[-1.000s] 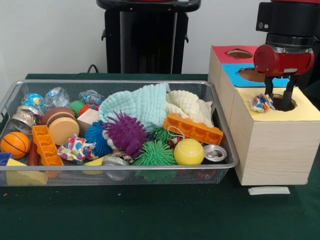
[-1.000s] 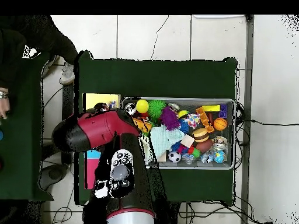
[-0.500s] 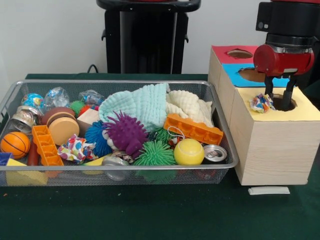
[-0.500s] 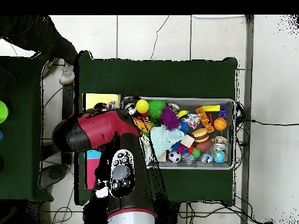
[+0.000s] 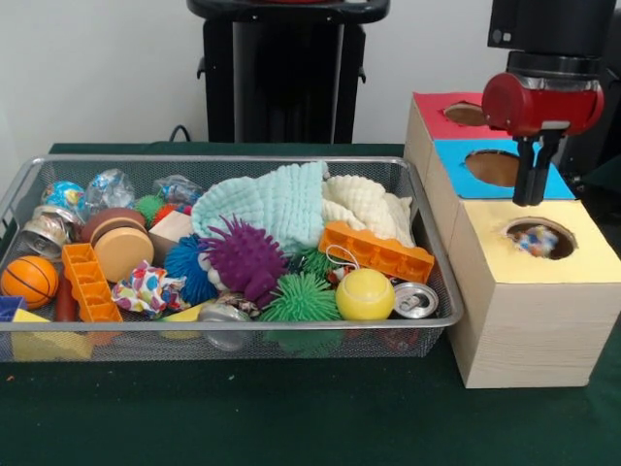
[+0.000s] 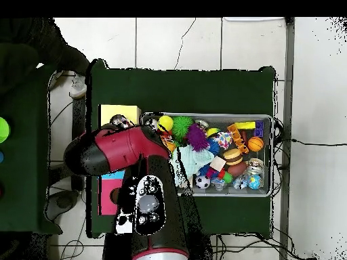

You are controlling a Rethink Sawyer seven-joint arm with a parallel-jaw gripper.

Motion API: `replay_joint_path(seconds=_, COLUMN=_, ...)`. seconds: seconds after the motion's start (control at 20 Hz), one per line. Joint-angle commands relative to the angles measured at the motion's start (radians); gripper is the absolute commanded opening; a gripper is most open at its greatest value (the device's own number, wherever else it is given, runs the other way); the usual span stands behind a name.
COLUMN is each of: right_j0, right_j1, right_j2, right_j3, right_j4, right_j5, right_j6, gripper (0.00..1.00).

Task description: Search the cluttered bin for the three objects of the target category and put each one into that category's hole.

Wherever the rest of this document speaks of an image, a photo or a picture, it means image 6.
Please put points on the clear mesh bin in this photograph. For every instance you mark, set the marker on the clear mesh bin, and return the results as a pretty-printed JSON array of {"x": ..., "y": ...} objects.
[{"x": 233, "y": 192}]

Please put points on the brown burger toy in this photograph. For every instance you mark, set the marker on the brown burger toy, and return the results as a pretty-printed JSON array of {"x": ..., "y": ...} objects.
[{"x": 233, "y": 156}]

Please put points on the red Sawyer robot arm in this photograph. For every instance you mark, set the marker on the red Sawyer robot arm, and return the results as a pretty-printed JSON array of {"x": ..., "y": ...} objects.
[{"x": 122, "y": 149}]

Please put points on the mint knitted cloth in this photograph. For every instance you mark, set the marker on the mint knitted cloth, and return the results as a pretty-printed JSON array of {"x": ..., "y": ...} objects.
[{"x": 192, "y": 159}]

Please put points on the blue disc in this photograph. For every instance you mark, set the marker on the blue disc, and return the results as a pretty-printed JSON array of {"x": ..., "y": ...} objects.
[{"x": 1, "y": 157}]

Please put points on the yellow tennis ball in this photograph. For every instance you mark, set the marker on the yellow tennis ball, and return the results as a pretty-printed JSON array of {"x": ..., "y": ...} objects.
[{"x": 165, "y": 123}]

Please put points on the green spiky rubber ball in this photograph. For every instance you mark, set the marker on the green spiky rubber ball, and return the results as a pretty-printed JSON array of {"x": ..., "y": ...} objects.
[{"x": 182, "y": 126}]

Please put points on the yellow plastic block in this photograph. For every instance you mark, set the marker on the yellow plastic block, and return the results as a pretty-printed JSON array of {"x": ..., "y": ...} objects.
[{"x": 246, "y": 125}]

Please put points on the wooden box with three holes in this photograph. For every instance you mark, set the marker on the wooden box with three holes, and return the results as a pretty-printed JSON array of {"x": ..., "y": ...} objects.
[{"x": 119, "y": 111}]

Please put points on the small soccer ball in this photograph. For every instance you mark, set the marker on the small soccer ball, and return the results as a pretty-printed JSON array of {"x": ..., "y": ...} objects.
[{"x": 202, "y": 182}]

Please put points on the person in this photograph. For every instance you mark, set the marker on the person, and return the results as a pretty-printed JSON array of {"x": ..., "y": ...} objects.
[{"x": 27, "y": 48}]

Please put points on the orange basketball toy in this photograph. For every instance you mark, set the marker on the orange basketball toy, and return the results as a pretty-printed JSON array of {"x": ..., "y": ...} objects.
[{"x": 255, "y": 143}]

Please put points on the blue globe ball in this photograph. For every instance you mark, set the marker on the blue globe ball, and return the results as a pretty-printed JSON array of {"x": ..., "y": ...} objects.
[{"x": 254, "y": 181}]

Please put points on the green covered side table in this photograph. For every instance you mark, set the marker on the green covered side table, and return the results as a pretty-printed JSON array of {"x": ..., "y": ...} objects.
[{"x": 21, "y": 162}]

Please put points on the black stand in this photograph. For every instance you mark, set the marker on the black stand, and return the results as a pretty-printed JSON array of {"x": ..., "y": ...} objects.
[{"x": 78, "y": 113}]

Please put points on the purple spiky toy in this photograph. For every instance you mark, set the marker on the purple spiky toy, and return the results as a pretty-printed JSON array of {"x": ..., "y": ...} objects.
[{"x": 197, "y": 137}]

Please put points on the dark green table cloth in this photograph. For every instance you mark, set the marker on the dark green table cloth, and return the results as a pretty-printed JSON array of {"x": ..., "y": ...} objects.
[{"x": 176, "y": 92}]

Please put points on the orange plastic brick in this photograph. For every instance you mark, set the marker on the orange plastic brick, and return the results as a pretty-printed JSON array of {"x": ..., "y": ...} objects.
[{"x": 238, "y": 138}]

